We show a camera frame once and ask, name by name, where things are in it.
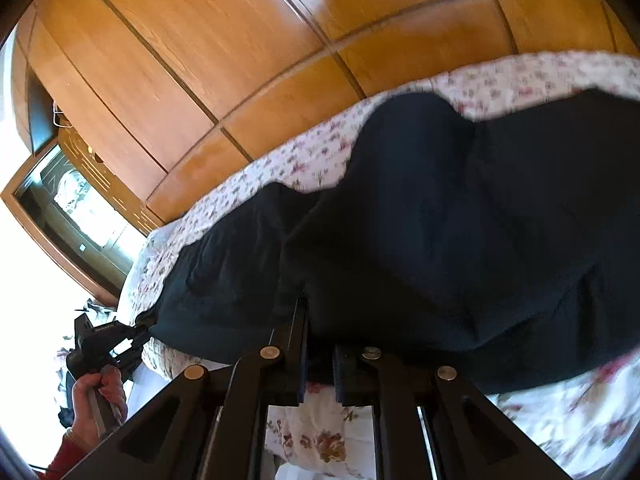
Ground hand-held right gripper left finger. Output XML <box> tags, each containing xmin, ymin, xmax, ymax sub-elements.
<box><xmin>65</xmin><ymin>297</ymin><xmax>309</xmax><ymax>480</ymax></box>

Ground floral bedsheet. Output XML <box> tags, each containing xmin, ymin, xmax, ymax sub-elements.
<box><xmin>117</xmin><ymin>52</ymin><xmax>640</xmax><ymax>480</ymax></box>

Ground wooden wardrobe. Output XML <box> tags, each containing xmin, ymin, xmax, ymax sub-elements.
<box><xmin>10</xmin><ymin>0</ymin><xmax>640</xmax><ymax>236</ymax></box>

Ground wooden framed window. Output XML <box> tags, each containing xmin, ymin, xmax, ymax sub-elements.
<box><xmin>1</xmin><ymin>142</ymin><xmax>151</xmax><ymax>306</ymax></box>

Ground dark pants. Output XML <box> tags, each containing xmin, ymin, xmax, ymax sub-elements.
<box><xmin>149</xmin><ymin>87</ymin><xmax>640</xmax><ymax>396</ymax></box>

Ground person's left hand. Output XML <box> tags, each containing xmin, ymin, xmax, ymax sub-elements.
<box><xmin>64</xmin><ymin>364</ymin><xmax>129</xmax><ymax>453</ymax></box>

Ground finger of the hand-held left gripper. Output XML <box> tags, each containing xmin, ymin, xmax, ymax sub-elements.
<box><xmin>113</xmin><ymin>321</ymin><xmax>156</xmax><ymax>367</ymax></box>

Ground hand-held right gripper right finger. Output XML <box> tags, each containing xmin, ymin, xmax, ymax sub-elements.
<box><xmin>333</xmin><ymin>344</ymin><xmax>572</xmax><ymax>480</ymax></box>

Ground white mattress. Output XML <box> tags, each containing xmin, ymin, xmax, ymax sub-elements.
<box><xmin>122</xmin><ymin>360</ymin><xmax>173</xmax><ymax>411</ymax></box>

